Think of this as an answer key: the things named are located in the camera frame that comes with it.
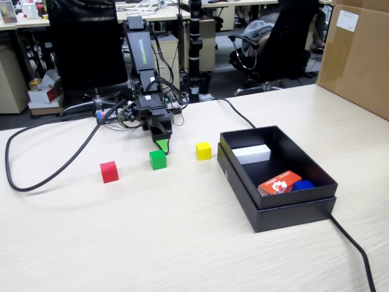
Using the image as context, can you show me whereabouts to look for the light wooden office desk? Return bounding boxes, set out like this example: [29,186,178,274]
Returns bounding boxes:
[0,4,183,31]

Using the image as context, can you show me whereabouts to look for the black vertical pole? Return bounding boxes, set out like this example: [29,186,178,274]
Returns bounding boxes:
[185,0,211,96]

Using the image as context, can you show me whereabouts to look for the red cube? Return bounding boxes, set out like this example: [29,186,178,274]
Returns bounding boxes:
[100,161,120,184]

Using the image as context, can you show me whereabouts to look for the white and red carton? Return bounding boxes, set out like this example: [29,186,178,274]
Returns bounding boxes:
[27,69,63,110]

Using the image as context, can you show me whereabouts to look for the yellow cube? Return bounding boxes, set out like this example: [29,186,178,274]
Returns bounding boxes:
[195,141,213,161]

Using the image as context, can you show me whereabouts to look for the orange printed carton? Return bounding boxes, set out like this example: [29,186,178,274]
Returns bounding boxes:
[257,170,303,198]

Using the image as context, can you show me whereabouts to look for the black mesh office chair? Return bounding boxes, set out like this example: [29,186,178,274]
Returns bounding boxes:
[45,0,131,118]

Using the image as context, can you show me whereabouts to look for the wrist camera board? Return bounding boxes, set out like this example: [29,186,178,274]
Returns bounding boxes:
[117,102,137,124]

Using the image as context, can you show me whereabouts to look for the picture frame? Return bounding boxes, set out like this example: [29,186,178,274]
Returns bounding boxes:
[0,0,18,24]

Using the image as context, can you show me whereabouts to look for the blue cube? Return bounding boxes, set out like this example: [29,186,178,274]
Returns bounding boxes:
[292,179,315,192]

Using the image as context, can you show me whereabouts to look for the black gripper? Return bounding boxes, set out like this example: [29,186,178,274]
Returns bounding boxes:
[133,93,175,156]

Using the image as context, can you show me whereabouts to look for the plain beige cabinet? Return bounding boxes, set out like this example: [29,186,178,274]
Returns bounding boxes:
[184,18,217,73]

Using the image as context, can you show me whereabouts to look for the blue controller board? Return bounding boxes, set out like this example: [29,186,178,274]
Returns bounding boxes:
[95,108,122,122]

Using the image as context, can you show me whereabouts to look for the beige drawer cabinet with handles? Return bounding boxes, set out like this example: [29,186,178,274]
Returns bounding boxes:
[150,35,180,89]

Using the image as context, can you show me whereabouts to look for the thick black cable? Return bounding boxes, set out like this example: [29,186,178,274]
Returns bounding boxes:
[4,97,377,292]

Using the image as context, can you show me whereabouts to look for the white rectangular box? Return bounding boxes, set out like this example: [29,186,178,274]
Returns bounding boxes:
[231,144,272,165]

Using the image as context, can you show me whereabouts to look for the black chrome-armed office chair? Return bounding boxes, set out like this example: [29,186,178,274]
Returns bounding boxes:
[227,0,320,97]

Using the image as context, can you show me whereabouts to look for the large brown cardboard box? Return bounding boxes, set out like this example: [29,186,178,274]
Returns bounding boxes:
[315,0,389,121]

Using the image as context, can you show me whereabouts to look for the large beige pedestal cabinet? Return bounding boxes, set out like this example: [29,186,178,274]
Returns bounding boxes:
[0,45,31,115]

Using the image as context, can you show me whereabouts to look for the black rectangular box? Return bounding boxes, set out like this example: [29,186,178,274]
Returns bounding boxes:
[216,125,339,234]

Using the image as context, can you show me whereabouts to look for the green cube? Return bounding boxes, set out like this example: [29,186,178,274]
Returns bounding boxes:
[148,149,168,171]

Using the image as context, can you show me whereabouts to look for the grey cloth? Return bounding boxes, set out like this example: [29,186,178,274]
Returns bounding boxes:
[243,19,276,58]

